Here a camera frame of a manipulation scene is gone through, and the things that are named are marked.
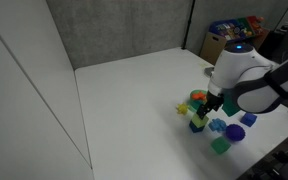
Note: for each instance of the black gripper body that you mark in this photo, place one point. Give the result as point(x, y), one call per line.
point(214, 101)

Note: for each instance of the yellow spiky toy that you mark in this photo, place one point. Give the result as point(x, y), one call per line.
point(182, 109)

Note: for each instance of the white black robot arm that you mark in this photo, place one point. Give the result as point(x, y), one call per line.
point(247, 70)

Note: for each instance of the yellow-green soft block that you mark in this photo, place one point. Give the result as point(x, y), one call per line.
point(200, 121)

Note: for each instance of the green plastic bowl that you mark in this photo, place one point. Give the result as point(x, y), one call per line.
point(194, 104)

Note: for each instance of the dark blue soft block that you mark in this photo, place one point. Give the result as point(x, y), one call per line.
point(194, 128)

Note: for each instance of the green soft block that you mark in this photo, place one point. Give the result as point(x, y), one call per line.
point(220, 145)

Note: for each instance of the orange spiky toy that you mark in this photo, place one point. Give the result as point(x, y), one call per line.
point(198, 96)

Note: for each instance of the light blue knobbly toy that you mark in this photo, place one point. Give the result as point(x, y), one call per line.
point(217, 125)

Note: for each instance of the grey folded cloth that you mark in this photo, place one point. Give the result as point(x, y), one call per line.
point(209, 71)

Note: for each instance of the purple bumpy ball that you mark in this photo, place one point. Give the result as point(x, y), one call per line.
point(235, 132)

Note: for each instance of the cardboard box with items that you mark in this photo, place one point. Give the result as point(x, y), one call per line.
point(230, 30)

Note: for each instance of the black vertical pole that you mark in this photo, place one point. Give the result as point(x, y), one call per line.
point(188, 25)

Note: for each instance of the black equipment rack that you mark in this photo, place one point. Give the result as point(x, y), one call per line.
point(280, 160)

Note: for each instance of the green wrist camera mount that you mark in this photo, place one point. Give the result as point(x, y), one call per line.
point(231, 106)

